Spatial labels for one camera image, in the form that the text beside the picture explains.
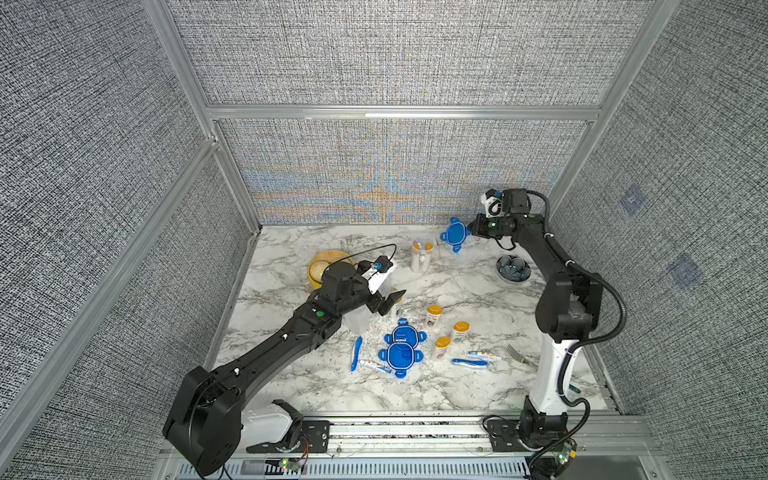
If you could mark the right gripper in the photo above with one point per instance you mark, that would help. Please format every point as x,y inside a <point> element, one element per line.
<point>479,229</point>

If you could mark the green handled fork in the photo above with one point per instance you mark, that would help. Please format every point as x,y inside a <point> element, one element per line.
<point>519,357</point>

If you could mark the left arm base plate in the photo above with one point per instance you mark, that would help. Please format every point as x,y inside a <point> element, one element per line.
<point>307,436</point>

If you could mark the blue lid upper centre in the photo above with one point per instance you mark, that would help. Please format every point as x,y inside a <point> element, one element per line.
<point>404,332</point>

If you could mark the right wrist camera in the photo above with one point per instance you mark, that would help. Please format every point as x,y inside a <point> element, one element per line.
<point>493,203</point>

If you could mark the blue toothbrush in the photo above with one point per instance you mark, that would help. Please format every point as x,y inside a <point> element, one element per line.
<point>469,363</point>
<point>355,353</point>

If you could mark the toothpaste tube front left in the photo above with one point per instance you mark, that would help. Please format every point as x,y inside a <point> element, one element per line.
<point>375,366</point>

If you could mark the blue lid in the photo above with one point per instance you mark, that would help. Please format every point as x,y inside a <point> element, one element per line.
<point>404,332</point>
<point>455,234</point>
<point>400,357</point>

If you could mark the clear container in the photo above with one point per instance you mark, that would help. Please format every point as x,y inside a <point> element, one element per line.
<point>386,285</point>
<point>421,254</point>
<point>358,321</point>

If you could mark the clear container back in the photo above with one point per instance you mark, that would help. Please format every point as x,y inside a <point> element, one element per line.
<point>421,254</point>

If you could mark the clear container front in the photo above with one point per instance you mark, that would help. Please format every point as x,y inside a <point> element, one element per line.
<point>358,321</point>

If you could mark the clear container middle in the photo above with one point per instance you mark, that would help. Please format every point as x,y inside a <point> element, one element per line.
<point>386,285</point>

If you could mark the blue lid lower centre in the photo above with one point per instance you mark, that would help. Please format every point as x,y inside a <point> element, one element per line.
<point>400,357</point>

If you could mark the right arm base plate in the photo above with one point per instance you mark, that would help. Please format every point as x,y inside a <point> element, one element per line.
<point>505,434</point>

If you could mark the toothpaste tube right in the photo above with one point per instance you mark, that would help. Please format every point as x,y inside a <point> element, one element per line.
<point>481,355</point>

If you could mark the yellow bamboo steamer basket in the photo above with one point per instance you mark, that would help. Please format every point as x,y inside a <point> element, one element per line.
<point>320,262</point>

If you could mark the blue toothbrush front right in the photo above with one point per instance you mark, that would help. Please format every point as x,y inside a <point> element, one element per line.
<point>469,363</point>

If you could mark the orange cap bottle small back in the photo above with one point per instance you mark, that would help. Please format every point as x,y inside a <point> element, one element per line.
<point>426,258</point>

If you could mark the blue lid back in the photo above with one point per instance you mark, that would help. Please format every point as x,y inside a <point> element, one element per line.
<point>455,234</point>

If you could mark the blue toothbrush left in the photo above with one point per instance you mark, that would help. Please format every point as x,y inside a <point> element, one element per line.
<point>355,353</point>

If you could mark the orange cap bottle front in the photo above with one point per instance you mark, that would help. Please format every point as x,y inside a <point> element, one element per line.
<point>440,347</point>

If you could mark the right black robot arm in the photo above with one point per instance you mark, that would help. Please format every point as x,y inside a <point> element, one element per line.
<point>577,308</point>

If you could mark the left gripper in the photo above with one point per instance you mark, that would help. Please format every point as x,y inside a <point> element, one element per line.
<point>376,301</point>

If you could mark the dark blue bowl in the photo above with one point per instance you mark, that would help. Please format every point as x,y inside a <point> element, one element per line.
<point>513,269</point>

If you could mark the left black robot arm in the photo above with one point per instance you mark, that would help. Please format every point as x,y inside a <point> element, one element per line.
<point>204,423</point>

